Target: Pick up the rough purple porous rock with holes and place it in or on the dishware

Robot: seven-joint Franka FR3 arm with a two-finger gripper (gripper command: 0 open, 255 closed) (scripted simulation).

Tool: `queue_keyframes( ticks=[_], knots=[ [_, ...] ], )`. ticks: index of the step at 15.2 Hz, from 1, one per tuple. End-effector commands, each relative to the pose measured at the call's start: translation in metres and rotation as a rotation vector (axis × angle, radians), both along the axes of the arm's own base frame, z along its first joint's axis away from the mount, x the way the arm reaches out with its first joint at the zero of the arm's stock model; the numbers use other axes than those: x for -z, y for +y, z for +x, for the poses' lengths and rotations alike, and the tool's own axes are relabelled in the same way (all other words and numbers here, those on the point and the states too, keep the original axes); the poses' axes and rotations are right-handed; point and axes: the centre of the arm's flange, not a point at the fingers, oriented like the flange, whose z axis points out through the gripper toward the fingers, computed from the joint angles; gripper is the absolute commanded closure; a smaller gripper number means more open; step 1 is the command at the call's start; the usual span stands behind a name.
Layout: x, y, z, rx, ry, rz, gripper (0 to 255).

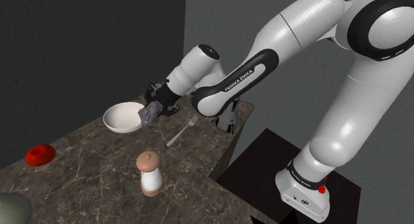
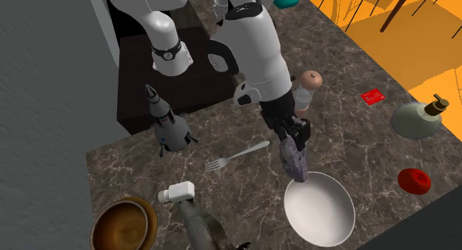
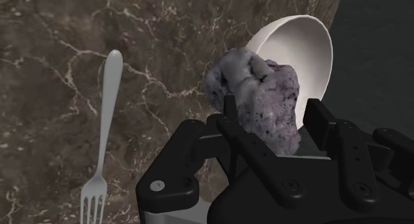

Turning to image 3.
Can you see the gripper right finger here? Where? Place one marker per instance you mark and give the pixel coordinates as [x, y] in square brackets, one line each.
[355, 158]

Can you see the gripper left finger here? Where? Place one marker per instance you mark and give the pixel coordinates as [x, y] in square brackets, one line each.
[181, 171]

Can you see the purple speckled lumpy food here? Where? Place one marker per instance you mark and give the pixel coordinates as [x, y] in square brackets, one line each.
[265, 97]

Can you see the white fork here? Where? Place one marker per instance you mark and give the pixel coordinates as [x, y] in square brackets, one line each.
[105, 120]

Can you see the white bowl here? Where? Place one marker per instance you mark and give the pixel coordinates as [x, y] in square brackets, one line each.
[297, 52]

